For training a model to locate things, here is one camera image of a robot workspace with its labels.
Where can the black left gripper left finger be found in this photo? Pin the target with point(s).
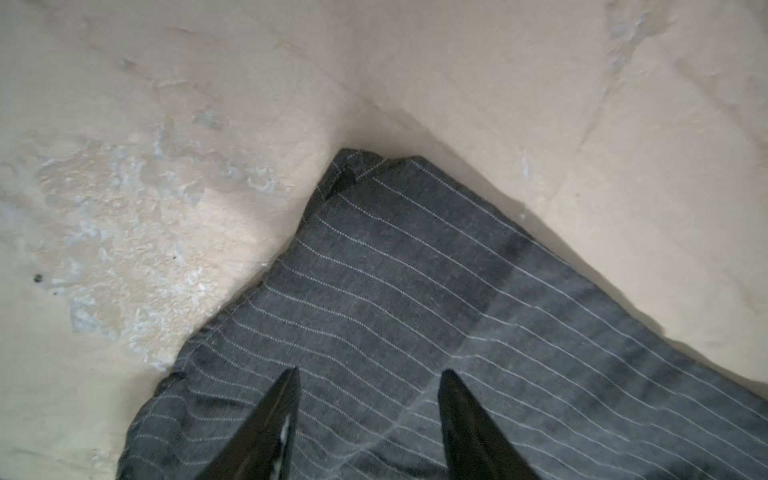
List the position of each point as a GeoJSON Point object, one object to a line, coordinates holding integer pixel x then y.
{"type": "Point", "coordinates": [261, 448]}

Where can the grey pinstriped long sleeve shirt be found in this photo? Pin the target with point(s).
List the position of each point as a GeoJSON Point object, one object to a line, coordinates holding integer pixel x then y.
{"type": "Point", "coordinates": [396, 273]}

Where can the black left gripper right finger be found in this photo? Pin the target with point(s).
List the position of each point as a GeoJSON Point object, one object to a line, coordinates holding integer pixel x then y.
{"type": "Point", "coordinates": [474, 446]}

